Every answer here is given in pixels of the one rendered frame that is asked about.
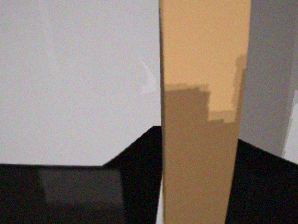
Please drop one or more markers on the long wooden bed rail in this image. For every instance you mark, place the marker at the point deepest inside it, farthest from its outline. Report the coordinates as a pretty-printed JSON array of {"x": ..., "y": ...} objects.
[{"x": 203, "y": 57}]

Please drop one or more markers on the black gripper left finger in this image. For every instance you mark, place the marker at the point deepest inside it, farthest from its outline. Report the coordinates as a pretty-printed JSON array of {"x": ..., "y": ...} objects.
[{"x": 125, "y": 190}]

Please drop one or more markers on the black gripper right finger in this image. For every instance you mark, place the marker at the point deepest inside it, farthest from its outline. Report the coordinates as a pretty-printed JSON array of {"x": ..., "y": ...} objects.
[{"x": 264, "y": 189}]

